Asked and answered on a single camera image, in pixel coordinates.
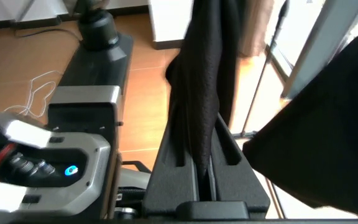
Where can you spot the black clothes rack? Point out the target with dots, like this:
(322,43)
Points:
(261,77)

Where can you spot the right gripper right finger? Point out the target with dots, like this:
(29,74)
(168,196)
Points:
(238,183)

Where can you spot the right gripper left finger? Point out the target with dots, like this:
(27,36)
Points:
(169,186)

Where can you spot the window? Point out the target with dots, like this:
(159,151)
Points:
(319,46)

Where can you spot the brown curtain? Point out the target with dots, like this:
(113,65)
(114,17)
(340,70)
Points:
(255,28)

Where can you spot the black garment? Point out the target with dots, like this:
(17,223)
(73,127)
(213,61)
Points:
(204,77)

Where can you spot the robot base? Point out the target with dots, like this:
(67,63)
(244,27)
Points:
(85,124)

